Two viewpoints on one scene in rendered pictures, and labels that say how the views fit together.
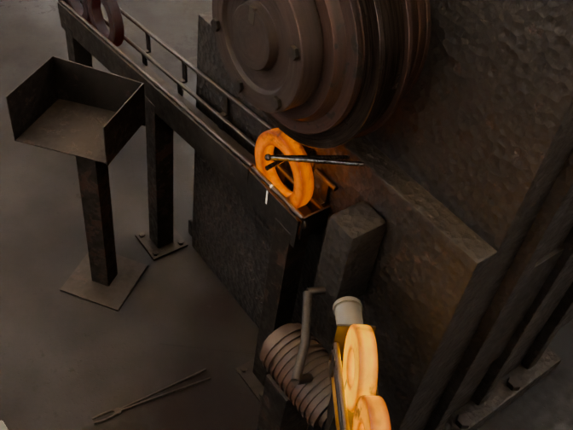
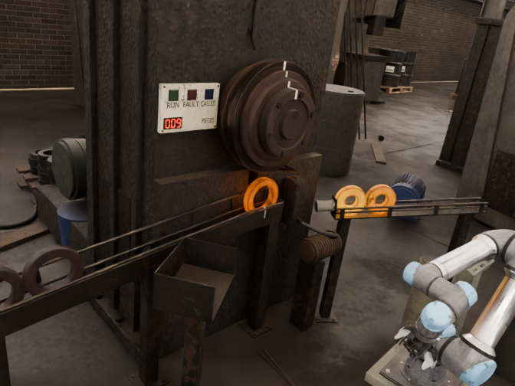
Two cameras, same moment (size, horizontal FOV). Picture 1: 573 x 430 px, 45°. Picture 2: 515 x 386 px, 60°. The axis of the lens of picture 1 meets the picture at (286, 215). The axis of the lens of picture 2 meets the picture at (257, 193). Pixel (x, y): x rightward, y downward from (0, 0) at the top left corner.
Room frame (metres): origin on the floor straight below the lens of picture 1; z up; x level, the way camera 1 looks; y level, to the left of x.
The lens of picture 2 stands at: (1.24, 1.86, 1.52)
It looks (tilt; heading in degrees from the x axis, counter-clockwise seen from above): 22 degrees down; 268
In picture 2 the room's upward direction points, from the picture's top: 7 degrees clockwise
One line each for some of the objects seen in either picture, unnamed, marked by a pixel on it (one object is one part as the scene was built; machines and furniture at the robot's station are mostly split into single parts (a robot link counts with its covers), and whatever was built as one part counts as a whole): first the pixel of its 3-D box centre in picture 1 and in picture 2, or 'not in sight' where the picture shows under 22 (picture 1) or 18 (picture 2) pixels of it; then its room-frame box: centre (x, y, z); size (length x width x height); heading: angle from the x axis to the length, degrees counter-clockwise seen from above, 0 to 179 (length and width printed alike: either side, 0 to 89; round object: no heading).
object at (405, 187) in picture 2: not in sight; (406, 194); (-0.20, -1.81, 0.17); 0.57 x 0.31 x 0.34; 63
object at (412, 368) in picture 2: not in sight; (427, 362); (0.47, 0.54, 0.37); 0.15 x 0.15 x 0.10
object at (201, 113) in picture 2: not in sight; (189, 107); (1.48, 0.18, 1.15); 0.26 x 0.02 x 0.18; 43
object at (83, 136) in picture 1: (89, 194); (191, 343); (1.37, 0.56, 0.36); 0.26 x 0.20 x 0.72; 78
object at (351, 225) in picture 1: (349, 256); (292, 201); (1.00, -0.15, 0.68); 0.11 x 0.08 x 0.24; 133
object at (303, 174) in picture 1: (283, 169); (260, 197); (1.16, 0.02, 0.75); 0.18 x 0.03 x 0.18; 42
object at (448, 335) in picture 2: not in sight; (436, 338); (0.47, 0.54, 0.49); 0.13 x 0.12 x 0.14; 122
